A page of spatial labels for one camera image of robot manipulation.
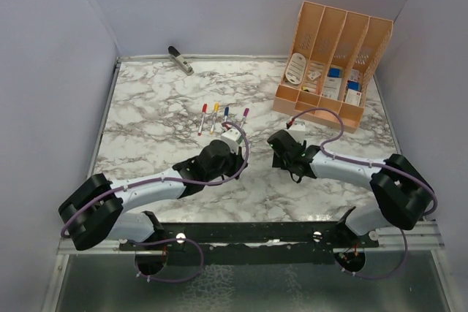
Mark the white paper box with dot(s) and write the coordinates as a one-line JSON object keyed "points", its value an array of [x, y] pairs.
{"points": [[331, 87]]}

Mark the white oval perforated plate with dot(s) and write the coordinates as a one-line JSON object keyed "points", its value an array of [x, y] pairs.
{"points": [[295, 69]]}

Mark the magenta-tipped white pen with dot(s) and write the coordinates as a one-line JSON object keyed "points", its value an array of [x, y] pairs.
{"points": [[243, 121]]}

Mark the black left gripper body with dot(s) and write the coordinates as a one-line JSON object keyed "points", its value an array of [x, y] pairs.
{"points": [[230, 166]]}

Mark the orange-tipped white pen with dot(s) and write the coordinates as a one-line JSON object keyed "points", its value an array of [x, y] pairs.
{"points": [[213, 122]]}

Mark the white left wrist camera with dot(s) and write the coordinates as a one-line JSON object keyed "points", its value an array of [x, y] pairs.
{"points": [[232, 137]]}

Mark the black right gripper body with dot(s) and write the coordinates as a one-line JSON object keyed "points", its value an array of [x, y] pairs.
{"points": [[280, 162]]}

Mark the orange desk organizer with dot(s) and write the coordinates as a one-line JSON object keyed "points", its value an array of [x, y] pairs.
{"points": [[332, 37]]}

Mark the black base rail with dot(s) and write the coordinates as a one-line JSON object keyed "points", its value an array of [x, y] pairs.
{"points": [[247, 243]]}

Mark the red-tipped white pen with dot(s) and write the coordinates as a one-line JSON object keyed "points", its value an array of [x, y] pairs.
{"points": [[202, 121]]}

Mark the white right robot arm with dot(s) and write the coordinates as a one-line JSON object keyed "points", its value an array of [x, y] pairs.
{"points": [[401, 194]]}

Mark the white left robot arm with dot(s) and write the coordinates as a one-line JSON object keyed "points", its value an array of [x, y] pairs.
{"points": [[100, 208]]}

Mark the blue white box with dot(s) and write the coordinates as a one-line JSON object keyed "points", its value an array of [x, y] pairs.
{"points": [[335, 72]]}

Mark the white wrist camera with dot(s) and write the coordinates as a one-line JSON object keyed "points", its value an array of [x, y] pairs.
{"points": [[232, 137], [297, 130]]}

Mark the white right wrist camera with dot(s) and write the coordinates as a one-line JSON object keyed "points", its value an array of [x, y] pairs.
{"points": [[297, 130]]}

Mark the grey black stapler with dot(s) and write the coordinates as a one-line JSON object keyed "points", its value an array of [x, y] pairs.
{"points": [[179, 60]]}

